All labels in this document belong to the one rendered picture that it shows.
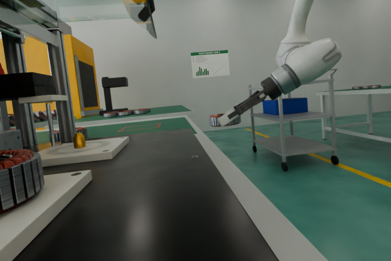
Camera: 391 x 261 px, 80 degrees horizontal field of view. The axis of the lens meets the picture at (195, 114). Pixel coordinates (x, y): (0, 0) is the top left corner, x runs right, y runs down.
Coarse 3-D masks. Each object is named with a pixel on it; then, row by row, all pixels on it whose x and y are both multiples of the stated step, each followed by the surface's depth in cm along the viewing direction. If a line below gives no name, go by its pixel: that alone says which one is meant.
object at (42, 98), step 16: (0, 80) 38; (16, 80) 38; (32, 80) 38; (48, 80) 43; (0, 96) 37; (16, 96) 38; (32, 96) 38; (48, 96) 39; (64, 96) 43; (0, 112) 43; (0, 128) 43
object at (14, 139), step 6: (0, 132) 42; (6, 132) 41; (12, 132) 43; (18, 132) 44; (0, 138) 39; (6, 138) 41; (12, 138) 42; (18, 138) 44; (0, 144) 39; (6, 144) 41; (12, 144) 42; (18, 144) 44; (0, 150) 39
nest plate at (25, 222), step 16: (48, 176) 26; (64, 176) 25; (80, 176) 24; (48, 192) 20; (64, 192) 20; (16, 208) 18; (32, 208) 17; (48, 208) 17; (0, 224) 15; (16, 224) 15; (32, 224) 15; (0, 240) 13; (16, 240) 14; (32, 240) 15; (0, 256) 12
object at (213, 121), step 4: (212, 116) 79; (216, 116) 78; (220, 116) 77; (212, 120) 79; (216, 120) 77; (232, 120) 77; (236, 120) 77; (240, 120) 80; (212, 124) 79; (216, 124) 78; (228, 124) 77; (232, 124) 77
